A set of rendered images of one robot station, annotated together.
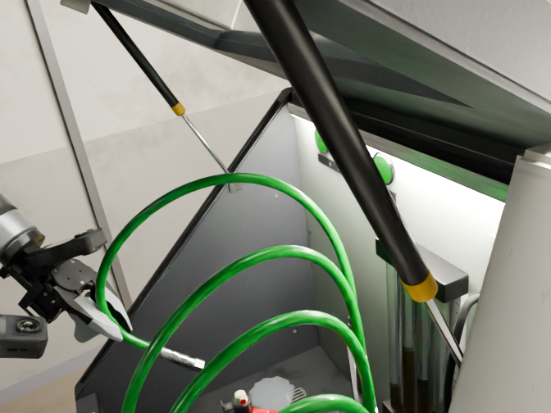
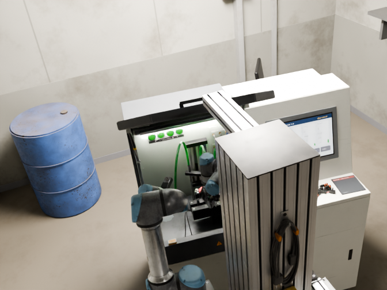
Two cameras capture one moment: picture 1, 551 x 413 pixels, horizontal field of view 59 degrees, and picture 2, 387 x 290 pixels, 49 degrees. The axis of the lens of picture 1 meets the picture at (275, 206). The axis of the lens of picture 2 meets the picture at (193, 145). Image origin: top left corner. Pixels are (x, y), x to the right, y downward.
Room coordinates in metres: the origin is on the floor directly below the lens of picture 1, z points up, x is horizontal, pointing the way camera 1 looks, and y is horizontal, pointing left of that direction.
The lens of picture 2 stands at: (0.08, 2.11, 2.81)
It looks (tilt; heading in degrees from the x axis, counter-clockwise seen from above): 33 degrees down; 282
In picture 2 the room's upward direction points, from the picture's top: 7 degrees counter-clockwise
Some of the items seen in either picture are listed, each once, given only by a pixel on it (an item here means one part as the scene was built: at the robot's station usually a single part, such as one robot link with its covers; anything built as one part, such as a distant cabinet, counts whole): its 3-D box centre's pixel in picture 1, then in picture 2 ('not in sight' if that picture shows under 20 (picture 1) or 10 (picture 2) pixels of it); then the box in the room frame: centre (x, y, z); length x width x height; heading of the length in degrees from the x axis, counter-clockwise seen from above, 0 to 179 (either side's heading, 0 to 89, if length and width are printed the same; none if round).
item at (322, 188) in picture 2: not in sight; (316, 189); (-0.21, -0.04, 1.01); 0.23 x 0.11 x 0.06; 21
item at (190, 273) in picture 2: not in sight; (191, 282); (0.44, 0.87, 1.20); 0.13 x 0.12 x 0.14; 18
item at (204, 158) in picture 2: not in sight; (207, 164); (0.39, 0.37, 1.51); 0.09 x 0.08 x 0.11; 163
